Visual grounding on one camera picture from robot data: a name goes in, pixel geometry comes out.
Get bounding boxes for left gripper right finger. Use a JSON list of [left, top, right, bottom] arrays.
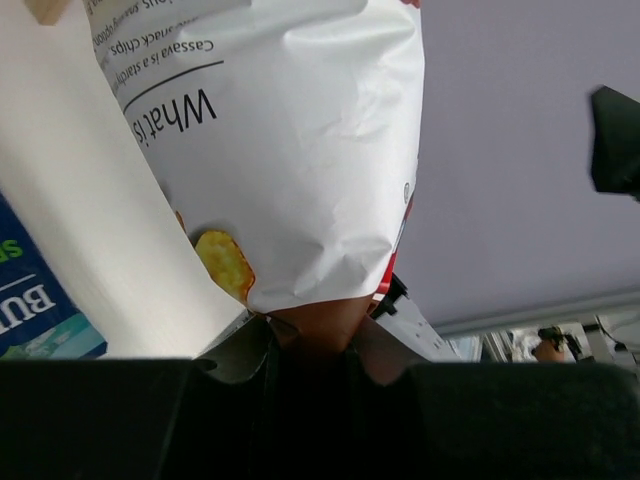
[[347, 319, 639, 479]]

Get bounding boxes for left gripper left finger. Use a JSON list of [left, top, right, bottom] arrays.
[[1, 319, 272, 479]]

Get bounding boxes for Chuba cassava chips bag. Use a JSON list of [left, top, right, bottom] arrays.
[[84, 1, 425, 372]]

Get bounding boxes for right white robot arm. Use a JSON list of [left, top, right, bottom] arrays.
[[590, 85, 639, 201]]

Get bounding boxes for wooden two-tier shelf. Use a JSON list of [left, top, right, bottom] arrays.
[[23, 0, 71, 26]]

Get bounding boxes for blue Burts sea salt bag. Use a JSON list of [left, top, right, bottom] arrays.
[[1, 199, 107, 360]]

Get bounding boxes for aluminium mounting rail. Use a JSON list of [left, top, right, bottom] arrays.
[[377, 294, 639, 368]]

